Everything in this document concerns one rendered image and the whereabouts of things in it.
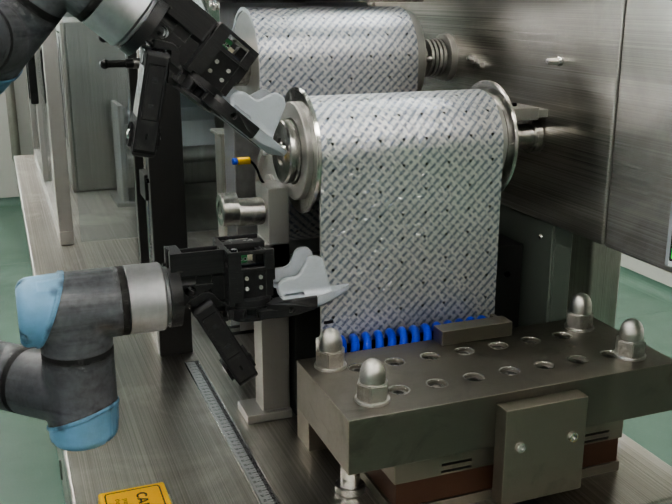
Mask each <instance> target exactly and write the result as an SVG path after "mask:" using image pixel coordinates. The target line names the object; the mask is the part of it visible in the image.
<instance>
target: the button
mask: <svg viewBox="0 0 672 504"><path fill-rule="evenodd" d="M98 504H172V503H171V501H170V498H169V495H168V492H167V490H166V487H165V484H164V483H163V482H159V483H154V484H149V485H144V486H138V487H133V488H128V489H123V490H117V491H112V492H107V493H102V494H99V495H98Z"/></svg>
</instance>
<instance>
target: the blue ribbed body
mask: <svg viewBox="0 0 672 504"><path fill-rule="evenodd" d="M440 324H441V323H440V322H438V321H435V322H433V323H432V325H431V328H430V326H429V324H427V323H423V324H421V326H420V332H419V329H418V327H417V326H416V325H411V326H409V328H408V333H407V330H406V328H405V327H403V326H401V327H398V328H397V332H396V334H395V332H394V330H393V329H392V328H387V329H386V330H385V335H384V336H383V334H382V332H381V331H380V330H375V331H374V332H373V340H372V339H371V336H370V334H369V333H368V332H366V331H365V332H363V333H362V334H361V338H360V340H361V341H359V338H358V336H357V334H355V333H352V334H350V335H349V337H348V343H347V342H346V339H345V337H344V336H343V335H341V337H342V346H344V348H345V353H347V352H353V351H360V350H367V349H373V348H380V347H386V346H393V345H400V344H406V343H413V342H420V341H426V340H433V327H434V325H440ZM384 337H385V338H384Z"/></svg>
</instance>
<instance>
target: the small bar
mask: <svg viewBox="0 0 672 504"><path fill-rule="evenodd" d="M510 335H512V321H510V320H509V319H507V318H506V317H504V316H495V317H488V318H481V319H474V320H467V321H460V322H454V323H447V324H440V325H434V327H433V339H434V340H435V341H436V342H438V343H439V344H440V345H442V346H445V345H452V344H458V343H465V342H471V341H478V340H484V339H491V338H497V337H504V336H510Z"/></svg>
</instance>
